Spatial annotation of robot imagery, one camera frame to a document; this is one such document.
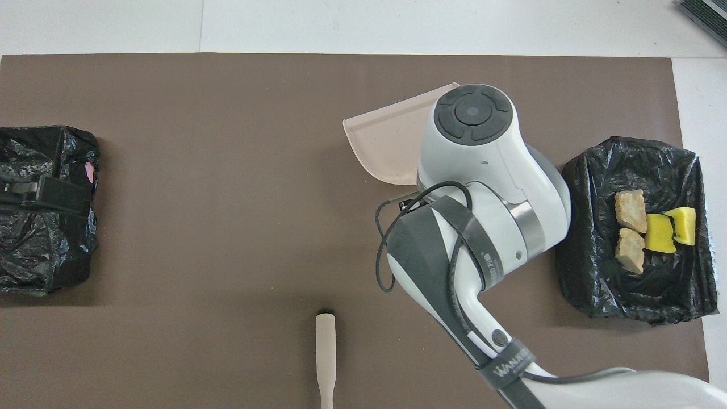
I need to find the dark grey ribbed object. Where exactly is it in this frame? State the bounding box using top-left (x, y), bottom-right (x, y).
top-left (678, 0), bottom-right (727, 49)

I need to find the brown table mat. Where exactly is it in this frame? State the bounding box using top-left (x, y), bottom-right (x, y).
top-left (0, 53), bottom-right (712, 409)

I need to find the notched yellow sponge piece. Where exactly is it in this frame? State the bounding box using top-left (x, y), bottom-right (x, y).
top-left (663, 207), bottom-right (697, 247)

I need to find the black bag bin pink spot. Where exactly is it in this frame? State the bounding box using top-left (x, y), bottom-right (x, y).
top-left (0, 125), bottom-right (101, 296)

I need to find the beige hand brush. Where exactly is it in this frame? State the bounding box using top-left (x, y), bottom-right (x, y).
top-left (315, 309), bottom-right (337, 409)

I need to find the orange striped foam chunk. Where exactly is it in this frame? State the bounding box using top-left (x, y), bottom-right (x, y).
top-left (615, 189), bottom-right (649, 234)

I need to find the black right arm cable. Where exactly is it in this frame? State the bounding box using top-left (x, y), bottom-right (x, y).
top-left (375, 181), bottom-right (637, 387)

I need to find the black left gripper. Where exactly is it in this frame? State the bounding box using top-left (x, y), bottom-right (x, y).
top-left (0, 173), bottom-right (95, 215)

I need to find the beige foam chunk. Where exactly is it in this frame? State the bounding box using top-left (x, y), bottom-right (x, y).
top-left (615, 228), bottom-right (646, 275)

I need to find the beige plastic dustpan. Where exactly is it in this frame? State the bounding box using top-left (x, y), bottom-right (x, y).
top-left (342, 82), bottom-right (461, 186)

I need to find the black bag lined bin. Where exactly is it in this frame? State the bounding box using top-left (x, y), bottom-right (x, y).
top-left (555, 135), bottom-right (719, 325)

